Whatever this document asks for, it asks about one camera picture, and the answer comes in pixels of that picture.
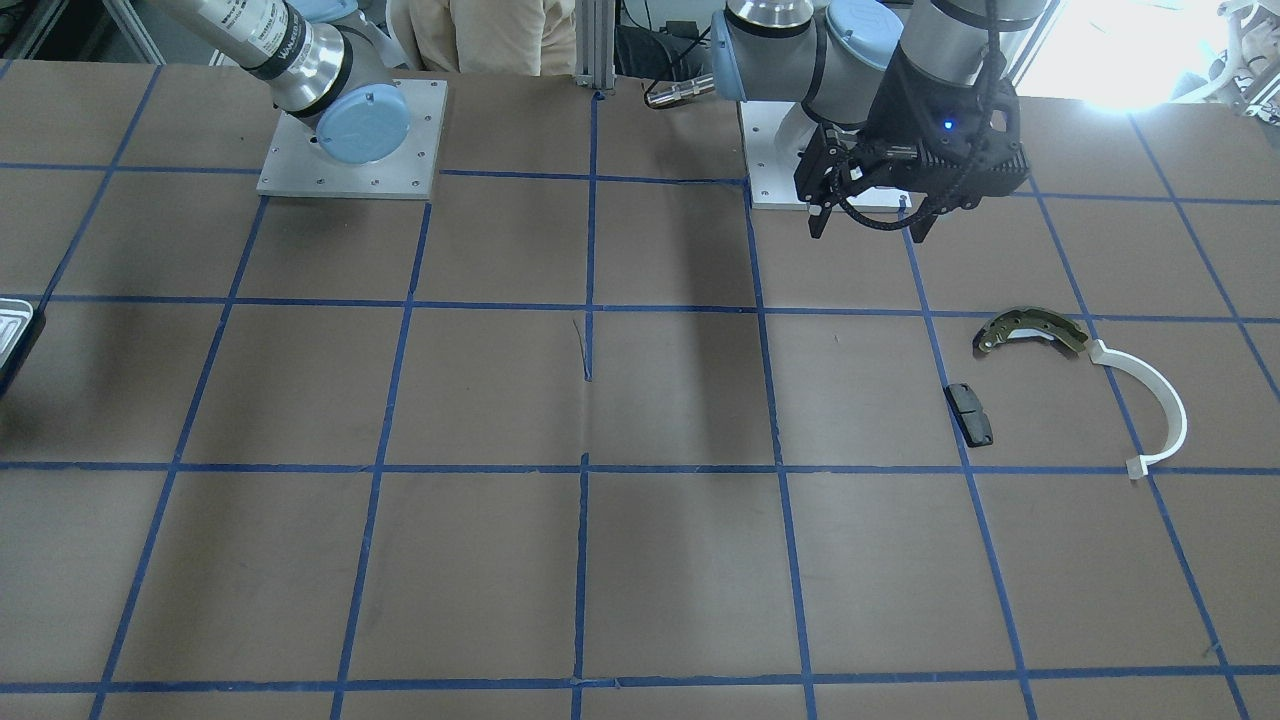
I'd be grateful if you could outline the person in beige shirt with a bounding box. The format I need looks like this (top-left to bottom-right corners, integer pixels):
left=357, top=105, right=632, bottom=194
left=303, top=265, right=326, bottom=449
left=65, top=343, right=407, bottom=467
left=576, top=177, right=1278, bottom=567
left=403, top=1, right=577, bottom=76

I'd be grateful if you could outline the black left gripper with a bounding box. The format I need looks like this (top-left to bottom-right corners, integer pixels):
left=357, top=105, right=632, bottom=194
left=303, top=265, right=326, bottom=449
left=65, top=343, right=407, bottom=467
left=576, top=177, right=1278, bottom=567
left=794, top=49, right=1030, bottom=243

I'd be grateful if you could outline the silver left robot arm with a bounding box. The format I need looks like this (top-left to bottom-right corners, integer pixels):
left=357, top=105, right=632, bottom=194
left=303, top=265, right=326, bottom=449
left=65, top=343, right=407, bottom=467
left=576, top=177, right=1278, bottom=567
left=644, top=1, right=1047, bottom=243

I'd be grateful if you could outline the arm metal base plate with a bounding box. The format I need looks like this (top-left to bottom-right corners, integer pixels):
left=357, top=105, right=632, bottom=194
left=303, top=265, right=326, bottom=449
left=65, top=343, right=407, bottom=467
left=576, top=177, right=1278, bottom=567
left=739, top=100, right=911, bottom=211
left=256, top=79, right=449, bottom=201

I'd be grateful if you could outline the aluminium frame post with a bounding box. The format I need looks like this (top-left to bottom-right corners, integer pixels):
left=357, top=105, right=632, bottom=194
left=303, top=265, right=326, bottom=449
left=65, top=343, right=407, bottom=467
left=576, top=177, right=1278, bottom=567
left=573, top=0, right=617, bottom=94

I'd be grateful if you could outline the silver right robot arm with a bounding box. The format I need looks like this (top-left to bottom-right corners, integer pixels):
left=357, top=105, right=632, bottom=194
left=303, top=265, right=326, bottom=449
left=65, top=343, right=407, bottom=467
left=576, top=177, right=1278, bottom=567
left=160, top=1, right=411, bottom=165

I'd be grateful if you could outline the white curved plastic part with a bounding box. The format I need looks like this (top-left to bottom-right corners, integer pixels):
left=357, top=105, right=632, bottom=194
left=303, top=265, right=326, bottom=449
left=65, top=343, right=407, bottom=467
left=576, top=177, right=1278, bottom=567
left=1084, top=338, right=1189, bottom=480

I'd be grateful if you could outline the dark grey brake pad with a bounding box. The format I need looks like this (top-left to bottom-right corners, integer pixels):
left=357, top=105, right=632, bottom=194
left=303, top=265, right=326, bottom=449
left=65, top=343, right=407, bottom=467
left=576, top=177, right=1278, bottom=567
left=943, top=383, right=995, bottom=448

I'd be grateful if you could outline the olive metal brake shoe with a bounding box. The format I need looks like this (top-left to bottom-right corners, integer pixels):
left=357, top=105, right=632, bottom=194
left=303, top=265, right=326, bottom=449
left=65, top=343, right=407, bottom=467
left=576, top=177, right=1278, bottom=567
left=972, top=306, right=1092, bottom=357

